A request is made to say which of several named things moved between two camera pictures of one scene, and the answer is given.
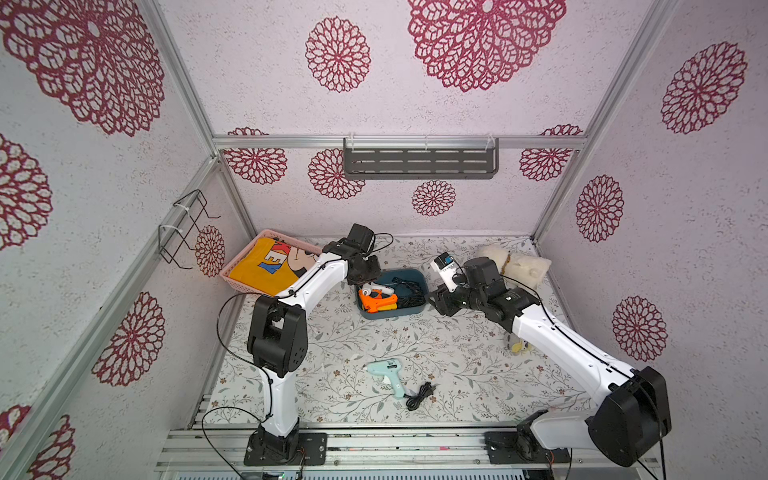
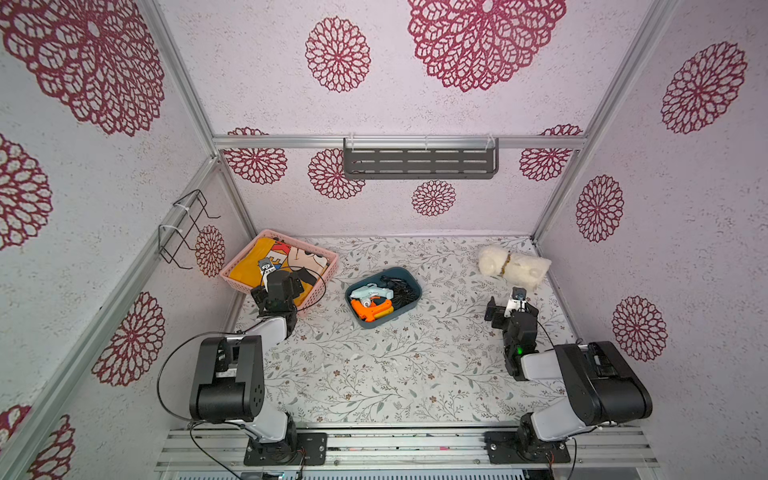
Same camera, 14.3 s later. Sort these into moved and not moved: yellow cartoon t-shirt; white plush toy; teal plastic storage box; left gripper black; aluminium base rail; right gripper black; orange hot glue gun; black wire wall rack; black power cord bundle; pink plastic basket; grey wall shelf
Moved: left gripper black; orange hot glue gun; black power cord bundle; right gripper black; teal plastic storage box
Not moved: aluminium base rail; yellow cartoon t-shirt; grey wall shelf; pink plastic basket; white plush toy; black wire wall rack
